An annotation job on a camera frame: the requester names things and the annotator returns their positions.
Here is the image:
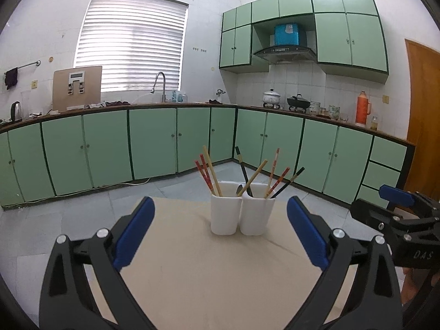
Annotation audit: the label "blue box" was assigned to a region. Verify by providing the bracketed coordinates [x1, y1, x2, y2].
[274, 23, 299, 46]

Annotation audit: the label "white window blinds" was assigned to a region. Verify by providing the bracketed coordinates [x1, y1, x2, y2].
[74, 0, 189, 93]

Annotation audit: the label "white lidded pot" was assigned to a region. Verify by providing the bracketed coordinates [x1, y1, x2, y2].
[263, 89, 282, 108]

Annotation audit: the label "dark rag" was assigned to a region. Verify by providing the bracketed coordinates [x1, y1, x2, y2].
[86, 100, 131, 108]

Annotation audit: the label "metal towel bar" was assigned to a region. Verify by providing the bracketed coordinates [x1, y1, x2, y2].
[4, 60, 41, 74]

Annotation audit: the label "green lower kitchen cabinets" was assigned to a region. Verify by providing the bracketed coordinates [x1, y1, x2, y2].
[0, 103, 416, 208]

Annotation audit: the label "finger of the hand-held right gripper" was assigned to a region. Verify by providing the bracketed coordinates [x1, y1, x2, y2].
[379, 185, 440, 214]
[351, 198, 430, 236]

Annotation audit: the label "brown wooden door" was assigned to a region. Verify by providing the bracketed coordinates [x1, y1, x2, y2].
[405, 39, 440, 200]

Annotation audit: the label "beige cardboard table cover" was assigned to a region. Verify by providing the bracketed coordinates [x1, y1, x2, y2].
[93, 196, 406, 330]

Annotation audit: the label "black wok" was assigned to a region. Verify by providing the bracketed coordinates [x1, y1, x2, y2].
[287, 94, 310, 111]

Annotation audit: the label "brown cardboard box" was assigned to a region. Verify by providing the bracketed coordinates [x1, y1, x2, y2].
[52, 65, 103, 110]

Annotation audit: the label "white double utensil holder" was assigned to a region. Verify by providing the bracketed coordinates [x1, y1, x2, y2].
[210, 180, 276, 236]

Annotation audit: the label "black chopstick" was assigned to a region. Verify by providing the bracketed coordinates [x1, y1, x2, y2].
[271, 167, 305, 199]
[235, 146, 250, 185]

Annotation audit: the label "black range hood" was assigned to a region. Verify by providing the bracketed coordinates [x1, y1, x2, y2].
[253, 46, 317, 64]

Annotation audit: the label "orange thermos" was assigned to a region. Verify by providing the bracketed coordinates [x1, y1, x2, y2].
[355, 91, 372, 127]

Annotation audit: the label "green upper wall cabinets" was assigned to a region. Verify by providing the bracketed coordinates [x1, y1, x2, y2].
[219, 0, 390, 85]

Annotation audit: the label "steel kitchen faucet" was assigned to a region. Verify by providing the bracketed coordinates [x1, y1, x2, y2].
[152, 72, 167, 103]

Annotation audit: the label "dark hanging cloth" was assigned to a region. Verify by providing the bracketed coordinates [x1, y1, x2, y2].
[4, 68, 18, 90]

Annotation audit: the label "red patterned chopstick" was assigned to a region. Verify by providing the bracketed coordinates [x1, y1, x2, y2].
[195, 160, 216, 195]
[200, 154, 214, 189]
[265, 148, 280, 199]
[267, 167, 291, 199]

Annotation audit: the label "person's right hand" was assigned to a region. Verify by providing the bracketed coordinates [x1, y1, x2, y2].
[400, 266, 434, 306]

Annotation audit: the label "plain wooden chopstick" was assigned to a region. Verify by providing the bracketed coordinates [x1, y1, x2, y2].
[238, 159, 268, 197]
[202, 145, 221, 197]

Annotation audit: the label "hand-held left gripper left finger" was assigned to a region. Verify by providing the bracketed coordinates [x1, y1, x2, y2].
[39, 196, 156, 330]

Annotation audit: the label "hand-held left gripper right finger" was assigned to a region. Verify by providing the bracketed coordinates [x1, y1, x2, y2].
[287, 196, 403, 330]

